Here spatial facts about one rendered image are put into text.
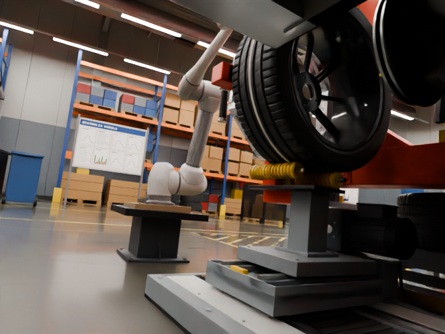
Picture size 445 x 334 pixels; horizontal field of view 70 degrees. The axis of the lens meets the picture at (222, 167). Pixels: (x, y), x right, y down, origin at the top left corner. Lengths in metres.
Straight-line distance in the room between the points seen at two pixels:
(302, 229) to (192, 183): 1.08
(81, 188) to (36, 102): 3.28
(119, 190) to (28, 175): 4.25
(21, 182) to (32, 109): 5.37
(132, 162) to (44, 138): 5.03
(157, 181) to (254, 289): 1.21
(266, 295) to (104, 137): 6.48
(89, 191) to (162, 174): 8.50
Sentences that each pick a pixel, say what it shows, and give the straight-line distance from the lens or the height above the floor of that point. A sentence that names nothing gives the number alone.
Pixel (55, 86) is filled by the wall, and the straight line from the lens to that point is 12.09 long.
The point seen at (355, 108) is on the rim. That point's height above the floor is 0.83.
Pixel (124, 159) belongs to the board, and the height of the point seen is 1.15.
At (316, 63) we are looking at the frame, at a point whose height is 1.05.
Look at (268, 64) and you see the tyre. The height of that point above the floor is 0.80.
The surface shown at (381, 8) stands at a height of 0.91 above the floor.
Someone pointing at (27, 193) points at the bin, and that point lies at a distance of 6.85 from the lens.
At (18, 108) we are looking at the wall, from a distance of 11.93.
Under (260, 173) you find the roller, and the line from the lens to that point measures 1.21.
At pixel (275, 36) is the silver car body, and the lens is 0.75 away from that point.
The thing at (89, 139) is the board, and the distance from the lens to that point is 7.14.
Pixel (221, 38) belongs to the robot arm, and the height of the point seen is 1.25.
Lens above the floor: 0.36
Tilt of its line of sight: 7 degrees up
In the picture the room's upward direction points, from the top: 6 degrees clockwise
